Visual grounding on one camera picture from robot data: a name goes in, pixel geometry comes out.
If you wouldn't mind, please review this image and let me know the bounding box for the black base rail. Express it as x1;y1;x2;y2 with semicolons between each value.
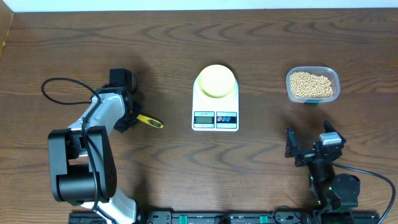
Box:
68;210;381;224

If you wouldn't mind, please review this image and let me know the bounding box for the white digital kitchen scale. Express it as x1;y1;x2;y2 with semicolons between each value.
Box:
192;76;239;132

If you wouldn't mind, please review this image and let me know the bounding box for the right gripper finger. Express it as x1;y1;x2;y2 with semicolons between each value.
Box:
285;127;299;158
323;120;339;135

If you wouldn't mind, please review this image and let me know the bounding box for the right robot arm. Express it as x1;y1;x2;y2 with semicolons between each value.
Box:
285;121;360;223

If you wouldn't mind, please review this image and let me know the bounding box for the yellow plastic bowl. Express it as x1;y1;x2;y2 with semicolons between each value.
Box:
198;65;236;98

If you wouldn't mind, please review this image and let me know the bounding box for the yellow measuring scoop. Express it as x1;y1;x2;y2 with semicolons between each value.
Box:
137;114;164;128

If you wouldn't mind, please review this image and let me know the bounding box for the right black cable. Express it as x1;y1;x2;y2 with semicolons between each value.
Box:
331;162;397;224

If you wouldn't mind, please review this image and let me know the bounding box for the clear plastic container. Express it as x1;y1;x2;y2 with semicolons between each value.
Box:
286;66;340;104

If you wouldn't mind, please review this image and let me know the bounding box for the pile of soybeans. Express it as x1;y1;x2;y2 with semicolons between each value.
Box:
290;72;334;98

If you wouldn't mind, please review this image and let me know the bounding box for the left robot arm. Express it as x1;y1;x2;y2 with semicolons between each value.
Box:
48;85;147;223

